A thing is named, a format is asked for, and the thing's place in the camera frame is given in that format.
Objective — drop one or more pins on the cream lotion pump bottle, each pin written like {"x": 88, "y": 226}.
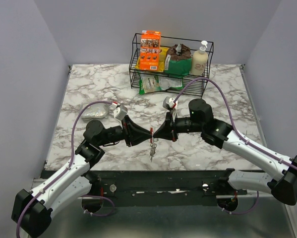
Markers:
{"x": 199, "y": 59}

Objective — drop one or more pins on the green brown bag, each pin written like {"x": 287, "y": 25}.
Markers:
{"x": 178, "y": 60}

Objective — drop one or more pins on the black wire shelf rack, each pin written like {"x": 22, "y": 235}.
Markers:
{"x": 197, "y": 89}

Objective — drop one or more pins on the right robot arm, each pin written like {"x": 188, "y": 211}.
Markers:
{"x": 279, "y": 172}

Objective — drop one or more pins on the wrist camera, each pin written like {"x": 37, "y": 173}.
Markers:
{"x": 120, "y": 112}
{"x": 169, "y": 103}

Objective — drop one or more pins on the steel key organizer red handle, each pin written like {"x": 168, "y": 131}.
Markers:
{"x": 153, "y": 144}

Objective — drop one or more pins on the orange product box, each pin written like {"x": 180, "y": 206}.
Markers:
{"x": 150, "y": 39}

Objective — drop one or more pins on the silver glitter pouch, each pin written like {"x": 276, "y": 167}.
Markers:
{"x": 95, "y": 111}

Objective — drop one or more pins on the yellow snack bag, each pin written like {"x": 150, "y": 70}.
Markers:
{"x": 160, "y": 59}

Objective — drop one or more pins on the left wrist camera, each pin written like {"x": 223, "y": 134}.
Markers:
{"x": 120, "y": 112}

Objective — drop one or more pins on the aluminium rail frame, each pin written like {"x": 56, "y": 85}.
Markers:
{"x": 34, "y": 210}

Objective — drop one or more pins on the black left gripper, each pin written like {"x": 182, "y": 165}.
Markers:
{"x": 133, "y": 133}

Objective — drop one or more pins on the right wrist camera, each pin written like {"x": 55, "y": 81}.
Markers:
{"x": 169, "y": 103}

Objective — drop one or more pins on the green white snack bag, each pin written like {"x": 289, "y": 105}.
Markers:
{"x": 151, "y": 84}

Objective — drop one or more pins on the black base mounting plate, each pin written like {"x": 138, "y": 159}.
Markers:
{"x": 162, "y": 188}

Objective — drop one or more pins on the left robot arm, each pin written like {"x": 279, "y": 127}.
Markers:
{"x": 34, "y": 210}

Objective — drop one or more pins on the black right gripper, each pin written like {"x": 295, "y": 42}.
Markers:
{"x": 168, "y": 131}

